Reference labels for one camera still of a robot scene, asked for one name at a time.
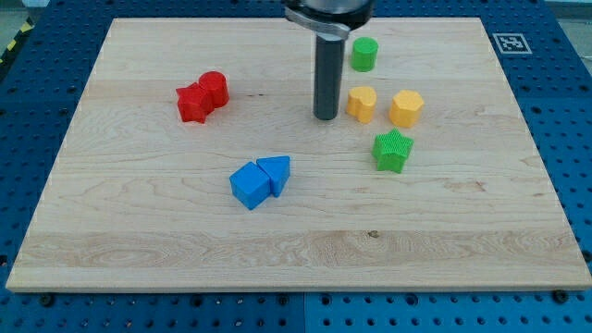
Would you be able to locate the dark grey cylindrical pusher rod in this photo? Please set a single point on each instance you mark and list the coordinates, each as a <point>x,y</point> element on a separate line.
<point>328,62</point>

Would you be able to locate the black round robot end flange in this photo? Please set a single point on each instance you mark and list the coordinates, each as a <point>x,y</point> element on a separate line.
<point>330,18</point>

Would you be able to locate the green star block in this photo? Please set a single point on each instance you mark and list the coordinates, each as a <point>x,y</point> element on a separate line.
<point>391,151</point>

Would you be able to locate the red star block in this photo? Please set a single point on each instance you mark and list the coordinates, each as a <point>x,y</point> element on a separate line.
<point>195,103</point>

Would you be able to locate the green cylinder block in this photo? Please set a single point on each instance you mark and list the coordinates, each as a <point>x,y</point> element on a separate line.
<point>363,54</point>

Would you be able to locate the yellow heart block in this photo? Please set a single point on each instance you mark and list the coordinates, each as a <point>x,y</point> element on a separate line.
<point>361,103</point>

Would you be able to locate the yellow hexagon block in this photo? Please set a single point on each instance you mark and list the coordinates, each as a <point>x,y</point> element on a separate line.
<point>406,108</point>

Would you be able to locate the red cylinder block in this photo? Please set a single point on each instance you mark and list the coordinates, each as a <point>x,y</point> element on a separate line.
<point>215,83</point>

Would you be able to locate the blue triangle block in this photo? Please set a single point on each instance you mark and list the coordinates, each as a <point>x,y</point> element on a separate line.
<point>277,169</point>

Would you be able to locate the blue cube block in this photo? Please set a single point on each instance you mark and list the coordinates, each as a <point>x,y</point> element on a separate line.
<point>250,185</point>

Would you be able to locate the light wooden board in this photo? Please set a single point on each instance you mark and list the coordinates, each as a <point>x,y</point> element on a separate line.
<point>140,201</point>

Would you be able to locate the white fiducial marker tag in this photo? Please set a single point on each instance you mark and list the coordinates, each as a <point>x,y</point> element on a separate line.
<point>511,43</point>

